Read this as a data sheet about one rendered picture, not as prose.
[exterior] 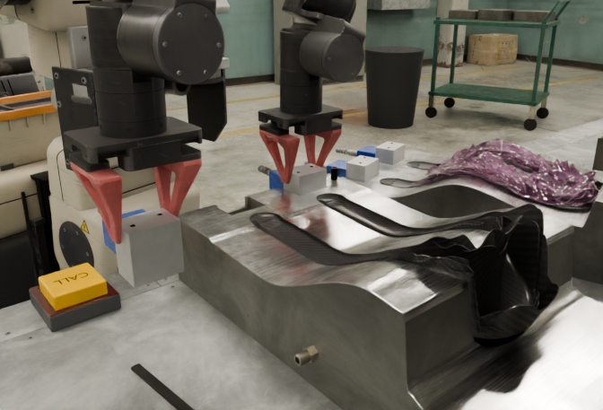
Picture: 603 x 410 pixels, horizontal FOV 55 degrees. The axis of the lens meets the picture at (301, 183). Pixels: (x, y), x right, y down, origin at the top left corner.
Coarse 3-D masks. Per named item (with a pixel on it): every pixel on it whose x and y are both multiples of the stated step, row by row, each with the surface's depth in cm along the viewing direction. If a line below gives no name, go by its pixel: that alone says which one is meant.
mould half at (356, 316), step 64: (320, 192) 79; (192, 256) 70; (256, 256) 62; (256, 320) 61; (320, 320) 52; (384, 320) 45; (448, 320) 47; (576, 320) 55; (320, 384) 54; (384, 384) 46; (448, 384) 46; (512, 384) 46; (576, 384) 46
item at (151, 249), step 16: (160, 208) 54; (128, 224) 51; (144, 224) 51; (160, 224) 51; (176, 224) 52; (112, 240) 54; (128, 240) 50; (144, 240) 50; (160, 240) 51; (176, 240) 53; (128, 256) 50; (144, 256) 51; (160, 256) 52; (176, 256) 53; (128, 272) 51; (144, 272) 51; (160, 272) 52; (176, 272) 54
